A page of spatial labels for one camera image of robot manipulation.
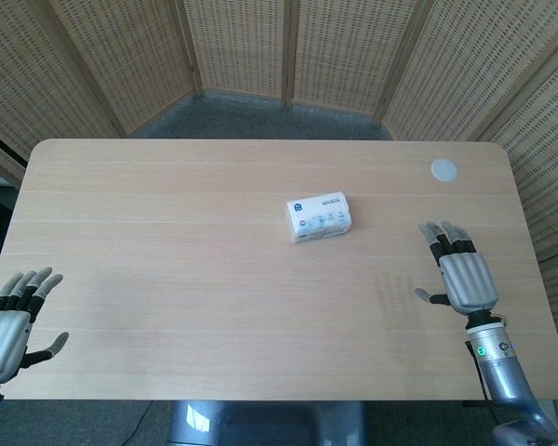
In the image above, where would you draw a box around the white tissue pack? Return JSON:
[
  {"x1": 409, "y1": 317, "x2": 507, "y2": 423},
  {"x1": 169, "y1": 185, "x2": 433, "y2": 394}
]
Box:
[{"x1": 286, "y1": 190, "x2": 355, "y2": 245}]

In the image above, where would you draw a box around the woven bamboo folding screen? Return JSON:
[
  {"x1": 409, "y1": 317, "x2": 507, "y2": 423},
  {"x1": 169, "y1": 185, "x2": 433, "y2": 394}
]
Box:
[{"x1": 0, "y1": 0, "x2": 558, "y2": 400}]

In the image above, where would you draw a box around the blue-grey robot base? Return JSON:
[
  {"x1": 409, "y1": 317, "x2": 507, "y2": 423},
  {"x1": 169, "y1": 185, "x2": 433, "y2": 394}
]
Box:
[{"x1": 166, "y1": 400, "x2": 367, "y2": 446}]

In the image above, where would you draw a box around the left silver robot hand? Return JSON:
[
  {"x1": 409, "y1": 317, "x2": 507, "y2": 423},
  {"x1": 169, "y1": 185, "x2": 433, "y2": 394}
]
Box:
[{"x1": 0, "y1": 266, "x2": 70, "y2": 384}]

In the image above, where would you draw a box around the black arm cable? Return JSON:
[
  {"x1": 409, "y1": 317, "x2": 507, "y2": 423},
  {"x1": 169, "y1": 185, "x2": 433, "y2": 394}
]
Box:
[{"x1": 464, "y1": 341, "x2": 498, "y2": 426}]

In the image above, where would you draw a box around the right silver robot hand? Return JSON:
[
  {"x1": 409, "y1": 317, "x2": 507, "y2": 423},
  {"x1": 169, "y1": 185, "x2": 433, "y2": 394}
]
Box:
[{"x1": 414, "y1": 220, "x2": 500, "y2": 325}]

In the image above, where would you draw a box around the black floor cable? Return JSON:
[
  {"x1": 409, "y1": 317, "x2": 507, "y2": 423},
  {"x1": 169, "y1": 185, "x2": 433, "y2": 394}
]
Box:
[{"x1": 120, "y1": 400, "x2": 153, "y2": 446}]

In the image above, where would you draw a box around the grey round cable grommet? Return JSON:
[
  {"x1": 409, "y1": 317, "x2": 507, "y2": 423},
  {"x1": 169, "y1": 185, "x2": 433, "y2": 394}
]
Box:
[{"x1": 430, "y1": 158, "x2": 460, "y2": 182}]

